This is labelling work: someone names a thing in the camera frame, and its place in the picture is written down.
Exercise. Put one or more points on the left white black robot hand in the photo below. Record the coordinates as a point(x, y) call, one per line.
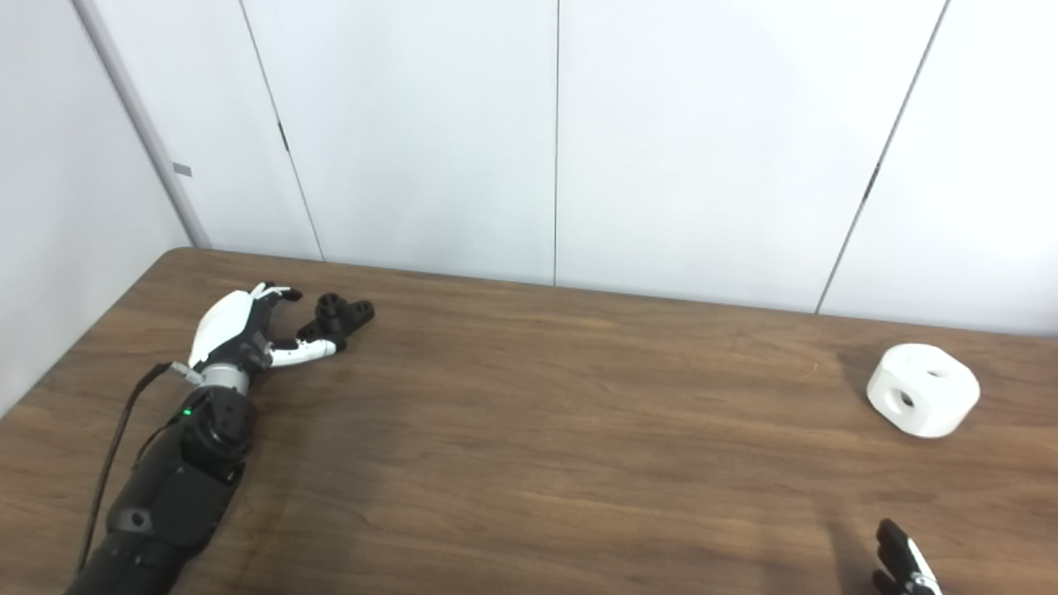
point(221, 326)

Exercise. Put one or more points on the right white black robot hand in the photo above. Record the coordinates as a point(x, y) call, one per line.
point(905, 570)

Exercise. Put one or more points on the black flanged holder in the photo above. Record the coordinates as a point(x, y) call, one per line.
point(340, 318)

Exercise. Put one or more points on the round white piece with holes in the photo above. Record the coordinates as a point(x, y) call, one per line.
point(938, 397)

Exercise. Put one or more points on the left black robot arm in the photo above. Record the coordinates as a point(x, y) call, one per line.
point(178, 496)

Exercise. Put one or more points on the grey wall trim strip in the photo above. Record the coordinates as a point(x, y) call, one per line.
point(140, 124)

